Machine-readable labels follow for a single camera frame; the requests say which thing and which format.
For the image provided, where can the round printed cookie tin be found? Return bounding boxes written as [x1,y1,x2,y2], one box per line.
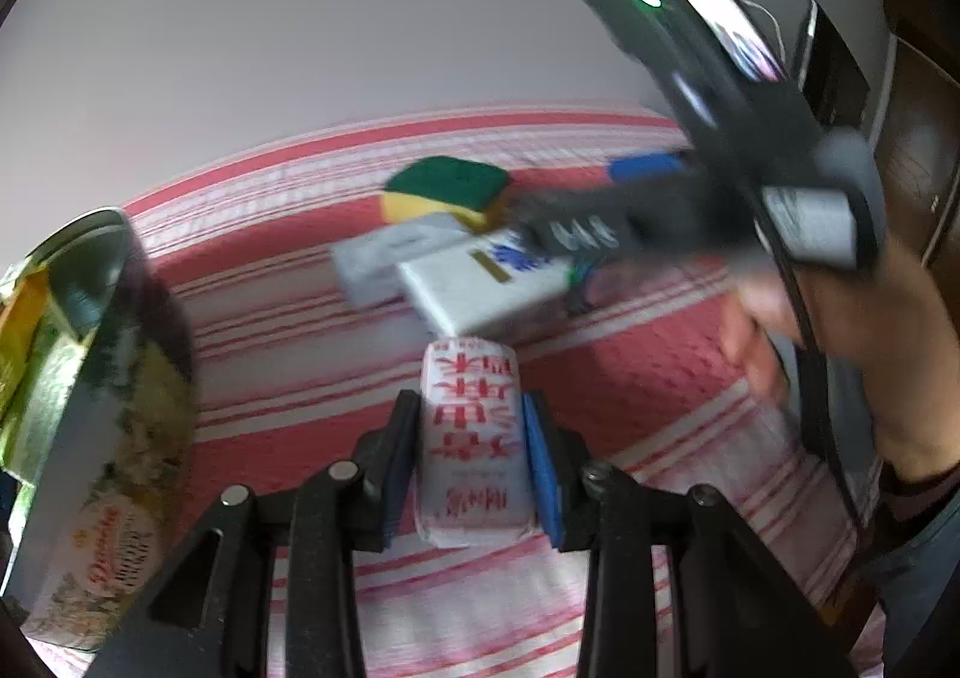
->
[0,207,198,653]

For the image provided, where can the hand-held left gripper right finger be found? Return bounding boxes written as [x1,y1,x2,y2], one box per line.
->
[523,391,856,678]

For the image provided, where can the wooden cabinet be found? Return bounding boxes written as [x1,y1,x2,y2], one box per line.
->
[862,0,960,260]

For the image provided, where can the green and yellow sponge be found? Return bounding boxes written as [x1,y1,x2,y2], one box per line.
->
[382,156,512,230]

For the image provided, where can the white packet with red print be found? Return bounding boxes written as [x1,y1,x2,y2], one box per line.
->
[415,337,538,548]

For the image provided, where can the red white striped blanket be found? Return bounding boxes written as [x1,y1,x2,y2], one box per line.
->
[22,108,890,678]

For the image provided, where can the yellow cracker packet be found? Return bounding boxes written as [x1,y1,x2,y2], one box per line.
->
[0,270,53,383]

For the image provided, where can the person's right hand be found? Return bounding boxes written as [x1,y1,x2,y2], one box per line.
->
[718,249,826,403]

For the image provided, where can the black monitor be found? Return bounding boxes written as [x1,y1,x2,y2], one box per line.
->
[793,0,872,133]

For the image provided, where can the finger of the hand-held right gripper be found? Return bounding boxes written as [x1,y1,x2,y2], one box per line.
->
[606,151,702,188]
[491,185,707,268]

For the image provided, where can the dark sleeve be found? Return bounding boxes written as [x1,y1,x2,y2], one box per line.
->
[862,460,960,678]

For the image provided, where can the person's right forearm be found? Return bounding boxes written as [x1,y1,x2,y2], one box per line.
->
[814,235,960,485]

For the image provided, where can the grey white small box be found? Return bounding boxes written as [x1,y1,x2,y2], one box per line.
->
[332,213,470,308]

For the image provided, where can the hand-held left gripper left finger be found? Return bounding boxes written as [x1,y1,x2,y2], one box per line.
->
[97,389,421,678]

